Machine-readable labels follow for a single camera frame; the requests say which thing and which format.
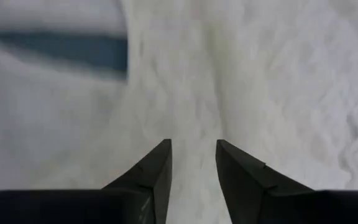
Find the white lace garment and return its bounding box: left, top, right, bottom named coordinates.
left=0, top=0, right=358, bottom=224

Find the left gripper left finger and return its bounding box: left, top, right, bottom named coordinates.
left=102, top=138, right=173, bottom=224

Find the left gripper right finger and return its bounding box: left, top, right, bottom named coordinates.
left=215, top=139, right=315, bottom=224

